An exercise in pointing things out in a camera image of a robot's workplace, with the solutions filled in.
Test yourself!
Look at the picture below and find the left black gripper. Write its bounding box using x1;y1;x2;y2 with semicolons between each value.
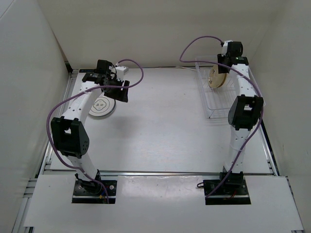
104;76;130;102

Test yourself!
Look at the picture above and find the cream yellow plate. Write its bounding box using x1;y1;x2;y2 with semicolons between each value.
207;65;226;88

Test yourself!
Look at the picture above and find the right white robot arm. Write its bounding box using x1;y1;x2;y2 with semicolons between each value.
217;40;264;194

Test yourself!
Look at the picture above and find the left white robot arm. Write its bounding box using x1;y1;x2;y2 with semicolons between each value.
51;60;130;194

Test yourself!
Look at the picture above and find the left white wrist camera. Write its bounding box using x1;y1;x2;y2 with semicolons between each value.
115;66;129;81

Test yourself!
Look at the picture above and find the white plate green rim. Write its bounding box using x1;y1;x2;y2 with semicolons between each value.
88;96;116;118

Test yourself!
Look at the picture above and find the white wire dish rack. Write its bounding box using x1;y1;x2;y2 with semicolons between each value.
195;55;236;119

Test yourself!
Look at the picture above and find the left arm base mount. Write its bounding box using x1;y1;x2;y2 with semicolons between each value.
71;172;118;204

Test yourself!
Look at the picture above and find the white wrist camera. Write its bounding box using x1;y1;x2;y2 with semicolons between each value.
221;40;232;56
115;66;129;81

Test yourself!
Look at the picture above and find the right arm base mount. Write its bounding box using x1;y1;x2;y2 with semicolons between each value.
196;172;251;205

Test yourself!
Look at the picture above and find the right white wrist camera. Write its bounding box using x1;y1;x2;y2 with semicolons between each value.
221;40;232;56

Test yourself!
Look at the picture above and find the metal rail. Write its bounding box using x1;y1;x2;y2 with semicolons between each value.
43;169;274;176

